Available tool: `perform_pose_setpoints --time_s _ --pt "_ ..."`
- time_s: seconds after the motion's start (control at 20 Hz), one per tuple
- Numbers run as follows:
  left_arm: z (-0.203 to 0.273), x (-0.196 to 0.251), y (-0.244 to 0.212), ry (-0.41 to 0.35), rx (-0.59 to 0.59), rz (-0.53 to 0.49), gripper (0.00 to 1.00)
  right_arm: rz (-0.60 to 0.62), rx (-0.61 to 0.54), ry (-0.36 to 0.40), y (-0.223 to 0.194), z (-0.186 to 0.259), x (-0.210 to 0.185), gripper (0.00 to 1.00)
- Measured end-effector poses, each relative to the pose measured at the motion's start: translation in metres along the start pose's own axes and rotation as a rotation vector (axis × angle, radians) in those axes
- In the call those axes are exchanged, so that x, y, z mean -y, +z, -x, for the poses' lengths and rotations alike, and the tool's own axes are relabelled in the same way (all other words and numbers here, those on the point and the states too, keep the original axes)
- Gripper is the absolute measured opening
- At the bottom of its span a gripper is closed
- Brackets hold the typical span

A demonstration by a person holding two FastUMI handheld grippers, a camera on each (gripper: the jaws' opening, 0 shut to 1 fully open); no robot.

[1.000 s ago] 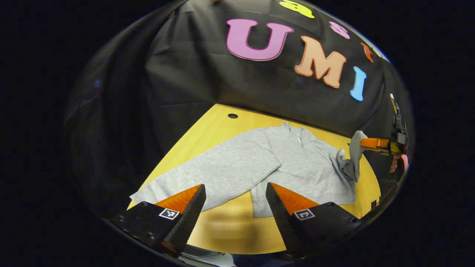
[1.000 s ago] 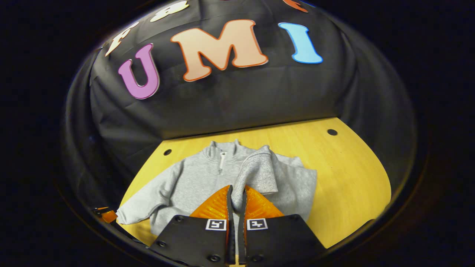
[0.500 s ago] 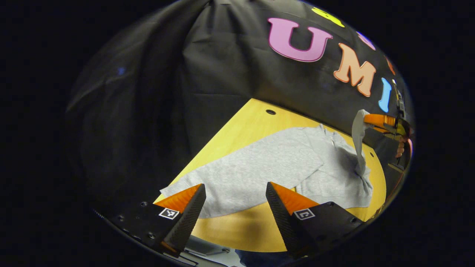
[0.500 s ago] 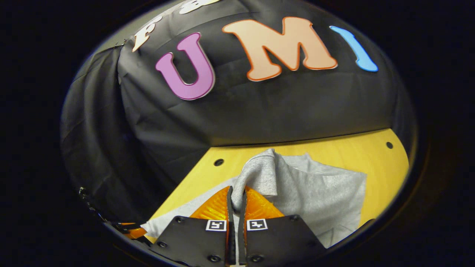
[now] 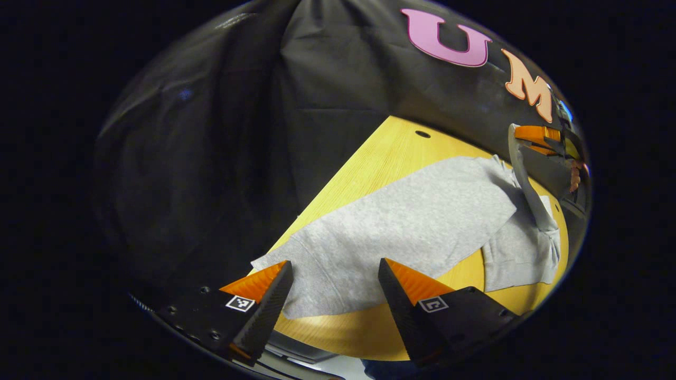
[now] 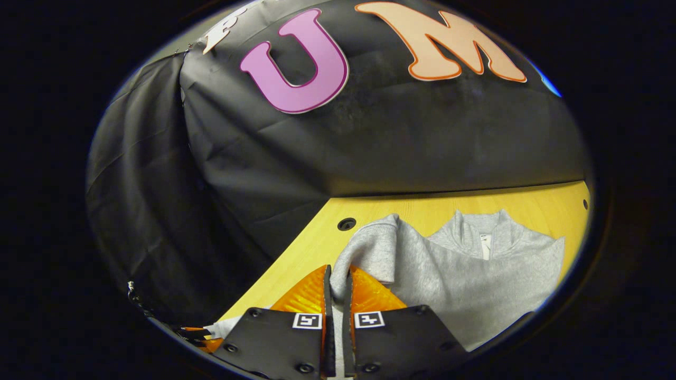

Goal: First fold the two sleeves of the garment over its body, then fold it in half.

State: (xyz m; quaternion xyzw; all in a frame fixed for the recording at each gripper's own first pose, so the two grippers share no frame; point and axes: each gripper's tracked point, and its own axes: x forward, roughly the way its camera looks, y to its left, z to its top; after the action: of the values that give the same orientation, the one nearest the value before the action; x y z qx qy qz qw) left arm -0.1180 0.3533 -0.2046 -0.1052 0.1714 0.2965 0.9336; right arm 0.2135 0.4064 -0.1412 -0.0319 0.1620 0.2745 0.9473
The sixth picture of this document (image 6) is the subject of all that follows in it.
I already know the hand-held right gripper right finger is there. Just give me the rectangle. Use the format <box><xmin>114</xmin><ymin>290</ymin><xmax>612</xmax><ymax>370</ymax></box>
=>
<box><xmin>342</xmin><ymin>264</ymin><xmax>468</xmax><ymax>378</ymax></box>

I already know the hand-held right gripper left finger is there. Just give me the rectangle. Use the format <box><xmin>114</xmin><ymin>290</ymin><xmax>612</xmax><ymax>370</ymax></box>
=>
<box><xmin>209</xmin><ymin>264</ymin><xmax>336</xmax><ymax>380</ymax></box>

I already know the grey zip-neck sweatshirt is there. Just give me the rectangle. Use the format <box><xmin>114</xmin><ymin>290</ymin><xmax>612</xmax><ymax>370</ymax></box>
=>
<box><xmin>203</xmin><ymin>208</ymin><xmax>566</xmax><ymax>380</ymax></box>

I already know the black backdrop cloth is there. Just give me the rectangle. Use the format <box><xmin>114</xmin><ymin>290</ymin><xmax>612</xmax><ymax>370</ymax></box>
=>
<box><xmin>87</xmin><ymin>0</ymin><xmax>589</xmax><ymax>328</ymax></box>

